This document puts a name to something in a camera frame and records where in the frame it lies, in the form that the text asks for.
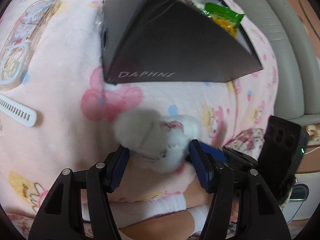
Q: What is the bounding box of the pink printed blanket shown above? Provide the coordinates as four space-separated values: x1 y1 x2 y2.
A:
0 0 279 220

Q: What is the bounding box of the grey padded headboard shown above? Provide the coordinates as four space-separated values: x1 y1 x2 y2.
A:
220 0 320 125

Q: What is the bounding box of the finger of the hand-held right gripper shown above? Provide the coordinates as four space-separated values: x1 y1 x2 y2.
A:
200 141 260 178

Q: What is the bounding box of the white plush toy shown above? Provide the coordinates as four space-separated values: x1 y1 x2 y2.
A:
114 109 202 174

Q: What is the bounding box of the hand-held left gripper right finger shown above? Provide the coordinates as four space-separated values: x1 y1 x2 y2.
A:
189 140 292 240

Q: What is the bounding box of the pink printed pajamas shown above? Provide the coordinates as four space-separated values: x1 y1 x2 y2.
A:
224 127 269 153

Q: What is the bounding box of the white sock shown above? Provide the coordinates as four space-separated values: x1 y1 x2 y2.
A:
187 203 213 233
81 194 187 221

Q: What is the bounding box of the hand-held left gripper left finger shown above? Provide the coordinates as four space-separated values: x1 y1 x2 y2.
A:
29 145 131 240

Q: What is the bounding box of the black shoe box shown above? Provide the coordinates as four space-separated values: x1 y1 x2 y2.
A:
101 0 265 85

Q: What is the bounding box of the clear printed phone case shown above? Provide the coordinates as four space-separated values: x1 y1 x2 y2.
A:
0 0 62 92

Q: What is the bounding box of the white plastic strap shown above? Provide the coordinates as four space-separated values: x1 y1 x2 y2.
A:
0 94 38 128

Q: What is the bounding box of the black cable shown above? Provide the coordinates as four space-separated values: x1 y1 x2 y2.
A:
287 180 312 224

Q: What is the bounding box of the green snack packet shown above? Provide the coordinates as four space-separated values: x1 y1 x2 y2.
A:
202 2 245 39

